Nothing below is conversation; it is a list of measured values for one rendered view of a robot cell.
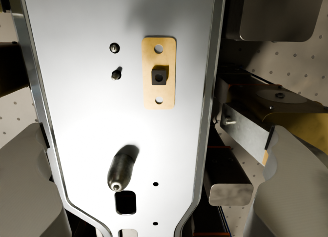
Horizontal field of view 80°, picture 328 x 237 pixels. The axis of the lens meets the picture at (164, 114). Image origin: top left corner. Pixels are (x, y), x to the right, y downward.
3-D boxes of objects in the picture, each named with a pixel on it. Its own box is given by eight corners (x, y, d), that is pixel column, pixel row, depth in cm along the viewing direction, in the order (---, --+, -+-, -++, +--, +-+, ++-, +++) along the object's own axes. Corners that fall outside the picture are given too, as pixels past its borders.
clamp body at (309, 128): (240, 86, 55) (351, 162, 23) (198, 85, 55) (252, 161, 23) (244, 62, 53) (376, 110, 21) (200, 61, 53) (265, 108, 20)
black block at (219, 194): (217, 128, 60) (265, 207, 33) (186, 128, 60) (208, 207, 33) (220, 112, 58) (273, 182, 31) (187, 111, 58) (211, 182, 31)
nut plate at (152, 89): (174, 108, 25) (174, 112, 24) (144, 108, 25) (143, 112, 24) (175, 37, 22) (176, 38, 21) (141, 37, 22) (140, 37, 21)
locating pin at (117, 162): (135, 165, 30) (130, 199, 24) (114, 165, 30) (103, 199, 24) (134, 147, 29) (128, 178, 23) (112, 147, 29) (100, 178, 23)
